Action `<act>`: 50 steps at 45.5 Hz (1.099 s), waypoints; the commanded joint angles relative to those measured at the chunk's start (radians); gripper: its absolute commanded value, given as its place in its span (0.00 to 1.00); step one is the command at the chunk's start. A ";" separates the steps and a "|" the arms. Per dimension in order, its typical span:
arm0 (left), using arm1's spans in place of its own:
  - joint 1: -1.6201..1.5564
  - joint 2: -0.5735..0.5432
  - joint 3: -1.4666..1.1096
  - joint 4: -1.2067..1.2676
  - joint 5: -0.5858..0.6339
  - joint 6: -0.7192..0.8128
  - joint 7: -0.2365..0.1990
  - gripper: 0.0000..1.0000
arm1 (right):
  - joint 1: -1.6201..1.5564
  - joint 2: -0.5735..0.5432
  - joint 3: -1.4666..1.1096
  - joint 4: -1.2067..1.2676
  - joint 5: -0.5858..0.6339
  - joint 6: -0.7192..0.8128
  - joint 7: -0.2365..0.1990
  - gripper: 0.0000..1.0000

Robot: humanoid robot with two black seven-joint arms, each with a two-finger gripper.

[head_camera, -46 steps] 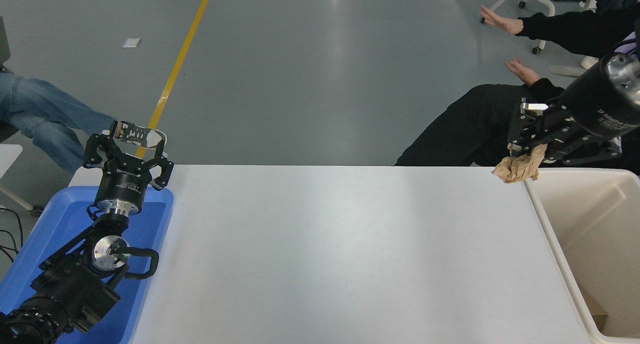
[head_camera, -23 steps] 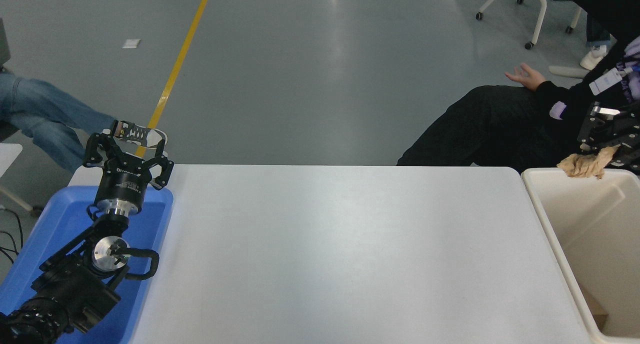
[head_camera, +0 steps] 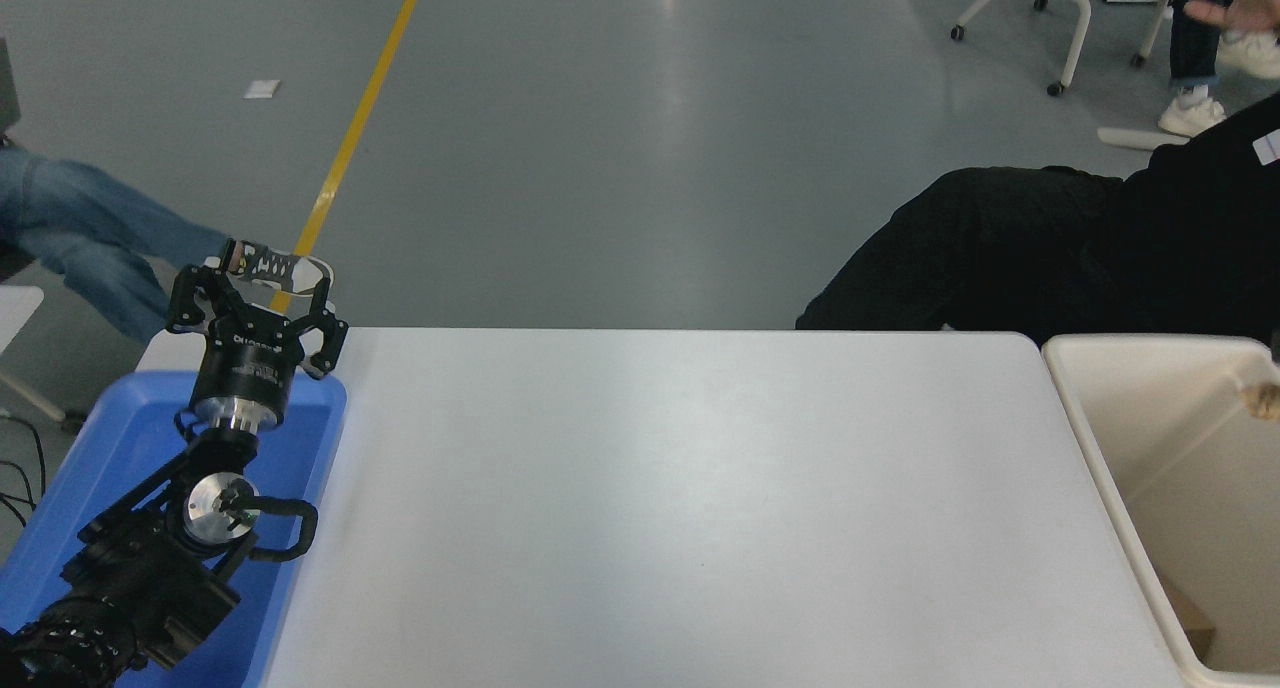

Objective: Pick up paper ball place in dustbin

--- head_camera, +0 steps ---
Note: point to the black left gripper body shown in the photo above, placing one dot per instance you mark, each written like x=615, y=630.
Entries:
x=250, y=366

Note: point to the tan paper ball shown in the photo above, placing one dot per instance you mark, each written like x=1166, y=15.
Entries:
x=1264, y=400

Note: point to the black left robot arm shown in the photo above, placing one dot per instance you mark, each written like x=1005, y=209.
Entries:
x=140, y=573

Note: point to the person's hand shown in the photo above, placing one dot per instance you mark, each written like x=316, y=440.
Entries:
x=1255, y=3

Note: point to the person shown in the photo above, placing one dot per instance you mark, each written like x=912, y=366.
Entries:
x=90, y=228
x=1198, y=38
x=1100, y=248

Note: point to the blue plastic tray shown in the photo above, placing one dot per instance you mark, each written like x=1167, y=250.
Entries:
x=130, y=438

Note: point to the white side table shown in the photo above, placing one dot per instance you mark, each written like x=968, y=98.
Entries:
x=18, y=310

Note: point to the white paper scrap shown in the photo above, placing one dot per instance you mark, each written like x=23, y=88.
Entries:
x=262, y=89

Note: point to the white flat bar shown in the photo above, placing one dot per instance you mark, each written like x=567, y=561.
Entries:
x=1135, y=137

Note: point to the large pale plastic bin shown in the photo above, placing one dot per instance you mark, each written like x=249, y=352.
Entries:
x=1180, y=448

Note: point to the brown cardboard piece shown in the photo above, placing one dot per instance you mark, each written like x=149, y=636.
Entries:
x=1192, y=623

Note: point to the white wheeled chair frame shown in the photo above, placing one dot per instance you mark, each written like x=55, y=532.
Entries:
x=1075, y=3

